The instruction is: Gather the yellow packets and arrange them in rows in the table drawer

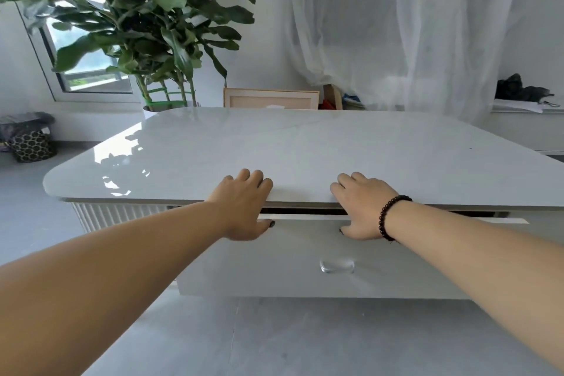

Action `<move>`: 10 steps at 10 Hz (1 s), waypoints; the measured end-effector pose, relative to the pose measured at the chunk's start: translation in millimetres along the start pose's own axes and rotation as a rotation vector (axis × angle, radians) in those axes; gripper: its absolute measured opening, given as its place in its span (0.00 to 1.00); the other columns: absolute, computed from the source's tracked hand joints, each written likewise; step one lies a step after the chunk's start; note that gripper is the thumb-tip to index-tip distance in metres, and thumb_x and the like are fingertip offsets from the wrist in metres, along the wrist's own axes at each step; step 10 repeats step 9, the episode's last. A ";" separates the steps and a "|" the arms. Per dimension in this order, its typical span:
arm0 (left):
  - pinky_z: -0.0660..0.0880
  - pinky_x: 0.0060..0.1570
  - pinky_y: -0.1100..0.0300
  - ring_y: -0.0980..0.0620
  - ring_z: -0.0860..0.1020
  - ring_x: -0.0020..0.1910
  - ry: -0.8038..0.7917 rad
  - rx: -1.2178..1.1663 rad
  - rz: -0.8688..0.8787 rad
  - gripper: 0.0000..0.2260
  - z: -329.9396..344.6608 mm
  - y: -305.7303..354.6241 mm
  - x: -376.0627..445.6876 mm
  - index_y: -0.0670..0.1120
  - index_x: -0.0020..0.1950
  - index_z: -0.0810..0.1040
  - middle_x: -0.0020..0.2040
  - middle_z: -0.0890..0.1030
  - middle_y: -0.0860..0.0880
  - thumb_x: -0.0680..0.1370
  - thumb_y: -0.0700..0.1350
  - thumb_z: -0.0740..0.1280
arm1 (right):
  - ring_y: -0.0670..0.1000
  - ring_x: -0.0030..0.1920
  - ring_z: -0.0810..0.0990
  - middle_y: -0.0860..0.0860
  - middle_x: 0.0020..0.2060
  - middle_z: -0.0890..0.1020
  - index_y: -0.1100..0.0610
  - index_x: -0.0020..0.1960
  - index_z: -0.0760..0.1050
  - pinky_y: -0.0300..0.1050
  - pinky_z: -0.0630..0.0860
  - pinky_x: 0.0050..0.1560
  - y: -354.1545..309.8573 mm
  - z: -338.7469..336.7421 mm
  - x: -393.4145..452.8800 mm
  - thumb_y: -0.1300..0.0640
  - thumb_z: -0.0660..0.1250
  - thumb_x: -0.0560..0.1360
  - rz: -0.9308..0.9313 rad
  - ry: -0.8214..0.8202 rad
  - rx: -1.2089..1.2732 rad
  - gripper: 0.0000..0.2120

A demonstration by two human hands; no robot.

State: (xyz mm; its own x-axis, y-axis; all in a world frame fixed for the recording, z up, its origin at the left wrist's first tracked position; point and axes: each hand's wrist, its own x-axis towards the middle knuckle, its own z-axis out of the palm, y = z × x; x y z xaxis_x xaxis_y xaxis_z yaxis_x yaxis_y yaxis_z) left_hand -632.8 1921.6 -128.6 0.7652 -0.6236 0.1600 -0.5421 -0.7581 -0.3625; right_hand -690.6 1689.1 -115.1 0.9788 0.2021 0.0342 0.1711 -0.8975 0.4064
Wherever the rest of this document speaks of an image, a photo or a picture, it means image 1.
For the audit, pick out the person's left hand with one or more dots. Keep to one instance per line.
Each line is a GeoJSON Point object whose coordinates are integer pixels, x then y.
{"type": "Point", "coordinates": [242, 208]}

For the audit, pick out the person's right hand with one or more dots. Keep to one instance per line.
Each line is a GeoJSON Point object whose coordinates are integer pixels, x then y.
{"type": "Point", "coordinates": [365, 208]}

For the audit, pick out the white drawer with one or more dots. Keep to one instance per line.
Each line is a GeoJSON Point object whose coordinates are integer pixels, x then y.
{"type": "Point", "coordinates": [264, 270]}

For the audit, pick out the person's left forearm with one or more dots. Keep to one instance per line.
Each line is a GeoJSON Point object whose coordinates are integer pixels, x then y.
{"type": "Point", "coordinates": [97, 283]}

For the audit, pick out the person's right forearm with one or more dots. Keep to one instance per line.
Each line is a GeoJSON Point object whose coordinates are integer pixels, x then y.
{"type": "Point", "coordinates": [484, 270]}

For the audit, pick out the red and black box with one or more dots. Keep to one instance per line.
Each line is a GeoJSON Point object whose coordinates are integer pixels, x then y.
{"type": "Point", "coordinates": [326, 105]}

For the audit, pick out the brown cardboard box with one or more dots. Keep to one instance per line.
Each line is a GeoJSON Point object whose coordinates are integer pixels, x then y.
{"type": "Point", "coordinates": [332, 96]}

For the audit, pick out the white plant pot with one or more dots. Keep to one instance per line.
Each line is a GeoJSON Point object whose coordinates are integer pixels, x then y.
{"type": "Point", "coordinates": [147, 113]}

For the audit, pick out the white side cabinet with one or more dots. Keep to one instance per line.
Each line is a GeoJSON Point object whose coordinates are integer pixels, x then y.
{"type": "Point", "coordinates": [528, 129]}

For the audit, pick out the black plastic bag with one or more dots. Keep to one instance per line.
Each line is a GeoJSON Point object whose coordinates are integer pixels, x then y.
{"type": "Point", "coordinates": [511, 91]}

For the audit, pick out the white sheer dust cover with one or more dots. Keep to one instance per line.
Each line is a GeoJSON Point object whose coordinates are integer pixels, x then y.
{"type": "Point", "coordinates": [418, 27]}

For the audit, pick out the small white framed window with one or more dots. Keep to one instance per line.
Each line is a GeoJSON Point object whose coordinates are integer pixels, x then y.
{"type": "Point", "coordinates": [92, 82]}

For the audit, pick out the dark patterned basket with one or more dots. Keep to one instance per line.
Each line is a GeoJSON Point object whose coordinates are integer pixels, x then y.
{"type": "Point", "coordinates": [33, 146]}

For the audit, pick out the large green leafy plant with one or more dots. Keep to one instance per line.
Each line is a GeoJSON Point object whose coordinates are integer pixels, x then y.
{"type": "Point", "coordinates": [141, 14]}

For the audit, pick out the wooden picture frame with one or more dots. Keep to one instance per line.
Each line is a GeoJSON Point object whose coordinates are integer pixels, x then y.
{"type": "Point", "coordinates": [269, 100]}

